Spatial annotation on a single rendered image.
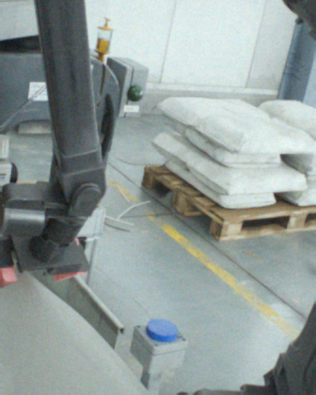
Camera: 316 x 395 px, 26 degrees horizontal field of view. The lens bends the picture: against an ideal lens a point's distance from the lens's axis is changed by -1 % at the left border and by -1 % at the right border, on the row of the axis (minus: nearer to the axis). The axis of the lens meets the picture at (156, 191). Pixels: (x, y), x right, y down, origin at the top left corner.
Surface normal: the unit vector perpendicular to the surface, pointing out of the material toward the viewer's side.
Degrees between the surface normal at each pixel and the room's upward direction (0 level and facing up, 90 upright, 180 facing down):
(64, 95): 105
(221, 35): 90
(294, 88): 90
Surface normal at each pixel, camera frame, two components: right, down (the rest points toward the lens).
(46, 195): 0.35, -0.78
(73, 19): 0.38, 0.60
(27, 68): 0.52, 0.40
